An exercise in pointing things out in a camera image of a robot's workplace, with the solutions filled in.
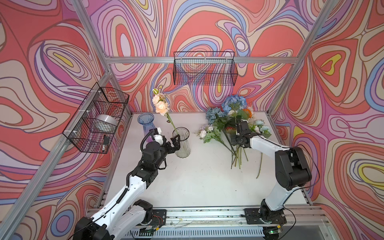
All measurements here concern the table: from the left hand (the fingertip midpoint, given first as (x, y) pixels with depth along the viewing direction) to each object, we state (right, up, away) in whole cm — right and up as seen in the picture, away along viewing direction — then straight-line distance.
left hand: (175, 137), depth 76 cm
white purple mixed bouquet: (+19, +2, +22) cm, 29 cm away
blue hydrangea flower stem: (+38, +22, +23) cm, 49 cm away
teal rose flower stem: (+24, +15, +28) cm, 40 cm away
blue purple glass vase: (-20, +10, +16) cm, 28 cm away
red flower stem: (+35, +3, +25) cm, 44 cm away
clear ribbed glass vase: (+4, -10, +18) cm, 21 cm away
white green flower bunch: (+52, +5, +20) cm, 56 cm away
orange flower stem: (+52, +17, +36) cm, 65 cm away
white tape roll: (-32, +8, -7) cm, 34 cm away
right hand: (+38, -4, +20) cm, 43 cm away
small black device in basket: (-34, -1, -3) cm, 34 cm away
